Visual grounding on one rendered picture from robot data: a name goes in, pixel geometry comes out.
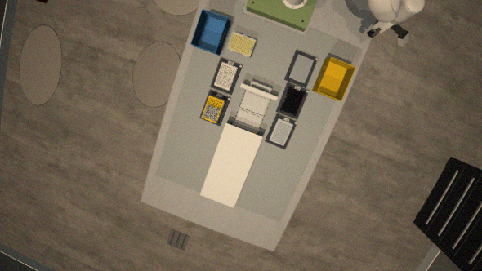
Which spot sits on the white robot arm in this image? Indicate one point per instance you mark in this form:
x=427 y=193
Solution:
x=385 y=11

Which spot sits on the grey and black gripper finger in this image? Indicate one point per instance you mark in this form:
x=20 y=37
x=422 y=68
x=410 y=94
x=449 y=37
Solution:
x=372 y=33

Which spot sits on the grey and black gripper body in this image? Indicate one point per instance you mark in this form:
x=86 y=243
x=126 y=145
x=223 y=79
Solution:
x=382 y=26

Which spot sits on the blue open-top bin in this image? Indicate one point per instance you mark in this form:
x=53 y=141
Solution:
x=210 y=32

